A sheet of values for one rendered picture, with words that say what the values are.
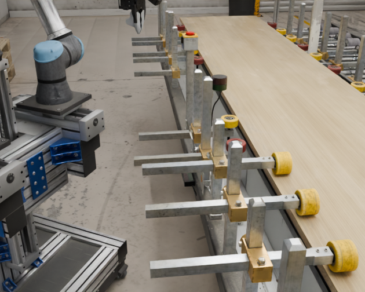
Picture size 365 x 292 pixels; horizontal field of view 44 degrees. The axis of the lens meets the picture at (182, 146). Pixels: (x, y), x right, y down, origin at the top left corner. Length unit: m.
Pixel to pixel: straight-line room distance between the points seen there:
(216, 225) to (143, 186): 1.62
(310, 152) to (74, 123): 0.95
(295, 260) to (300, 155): 0.95
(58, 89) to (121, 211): 1.31
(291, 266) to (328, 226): 0.54
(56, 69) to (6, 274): 0.95
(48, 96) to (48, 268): 0.87
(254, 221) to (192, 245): 1.61
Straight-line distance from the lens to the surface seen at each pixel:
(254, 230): 1.16
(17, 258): 2.15
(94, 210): 3.07
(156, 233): 2.83
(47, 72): 1.90
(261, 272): 1.16
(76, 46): 2.03
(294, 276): 0.93
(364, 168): 1.79
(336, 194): 1.60
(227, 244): 1.50
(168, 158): 1.82
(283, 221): 1.61
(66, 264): 2.36
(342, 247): 1.24
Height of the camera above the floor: 1.72
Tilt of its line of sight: 27 degrees down
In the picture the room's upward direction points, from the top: straight up
